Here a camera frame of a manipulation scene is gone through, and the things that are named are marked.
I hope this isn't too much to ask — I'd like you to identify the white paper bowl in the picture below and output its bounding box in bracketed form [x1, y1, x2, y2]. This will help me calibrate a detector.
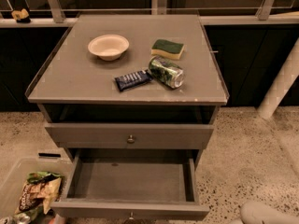
[88, 35, 129, 62]

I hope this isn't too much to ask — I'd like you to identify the green chip bag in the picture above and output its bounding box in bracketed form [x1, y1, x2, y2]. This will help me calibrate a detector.
[27, 171, 63, 184]

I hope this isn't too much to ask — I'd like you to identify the grey drawer cabinet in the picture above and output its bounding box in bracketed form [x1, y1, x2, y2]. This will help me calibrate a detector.
[24, 14, 230, 170]

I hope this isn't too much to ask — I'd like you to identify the round metal drawer knob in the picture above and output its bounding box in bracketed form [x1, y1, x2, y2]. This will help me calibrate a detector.
[127, 134, 135, 144]

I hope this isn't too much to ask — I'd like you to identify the blue snack bar wrapper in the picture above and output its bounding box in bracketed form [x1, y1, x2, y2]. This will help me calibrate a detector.
[114, 70, 153, 91]

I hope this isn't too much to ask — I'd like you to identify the grey open middle drawer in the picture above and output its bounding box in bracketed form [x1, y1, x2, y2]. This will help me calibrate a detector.
[52, 149, 209, 220]

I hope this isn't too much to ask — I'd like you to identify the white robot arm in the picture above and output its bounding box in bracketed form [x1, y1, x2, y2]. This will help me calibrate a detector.
[229, 38, 299, 224]

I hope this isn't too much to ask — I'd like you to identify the grey top drawer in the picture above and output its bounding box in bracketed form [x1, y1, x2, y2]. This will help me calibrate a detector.
[45, 123, 213, 149]

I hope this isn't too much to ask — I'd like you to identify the green yellow sponge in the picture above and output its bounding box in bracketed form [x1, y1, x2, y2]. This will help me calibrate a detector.
[151, 39, 184, 60]

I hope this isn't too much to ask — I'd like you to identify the yellow black object on ledge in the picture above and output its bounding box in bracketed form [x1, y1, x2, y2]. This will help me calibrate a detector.
[11, 8, 31, 23]

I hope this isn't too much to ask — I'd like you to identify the metal middle drawer knob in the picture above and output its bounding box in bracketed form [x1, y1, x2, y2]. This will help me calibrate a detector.
[123, 212, 139, 224]

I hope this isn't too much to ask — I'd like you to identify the clear plastic bin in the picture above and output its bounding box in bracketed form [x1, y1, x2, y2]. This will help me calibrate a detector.
[0, 158, 71, 224]

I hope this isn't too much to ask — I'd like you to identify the green soda can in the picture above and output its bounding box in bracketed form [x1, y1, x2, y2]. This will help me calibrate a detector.
[149, 55, 184, 89]

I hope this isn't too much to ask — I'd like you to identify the brown chip bag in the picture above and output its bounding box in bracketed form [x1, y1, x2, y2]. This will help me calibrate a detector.
[15, 177, 62, 214]

